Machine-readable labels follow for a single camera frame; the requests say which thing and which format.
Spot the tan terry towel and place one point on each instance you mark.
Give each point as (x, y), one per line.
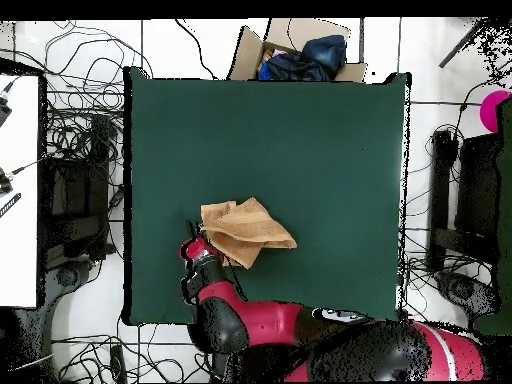
(248, 228)

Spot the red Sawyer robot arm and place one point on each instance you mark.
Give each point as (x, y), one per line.
(264, 320)

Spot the dark green table cloth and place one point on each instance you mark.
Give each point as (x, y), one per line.
(506, 200)
(280, 160)

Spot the round grey stand base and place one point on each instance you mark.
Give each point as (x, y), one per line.
(464, 290)
(67, 276)

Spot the black power strip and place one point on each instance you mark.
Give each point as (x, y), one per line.
(118, 364)

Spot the white desk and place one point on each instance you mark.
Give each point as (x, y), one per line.
(20, 248)

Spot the black slotted bar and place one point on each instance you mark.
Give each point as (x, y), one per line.
(10, 205)

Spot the open cardboard box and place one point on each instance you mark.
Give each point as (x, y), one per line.
(248, 56)

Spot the dark navy garment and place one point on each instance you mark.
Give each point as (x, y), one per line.
(292, 68)

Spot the blue denim jeans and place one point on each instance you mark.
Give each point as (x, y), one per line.
(324, 50)

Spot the magenta round object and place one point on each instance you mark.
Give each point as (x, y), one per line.
(490, 110)

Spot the black rod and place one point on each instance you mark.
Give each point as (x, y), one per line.
(460, 46)

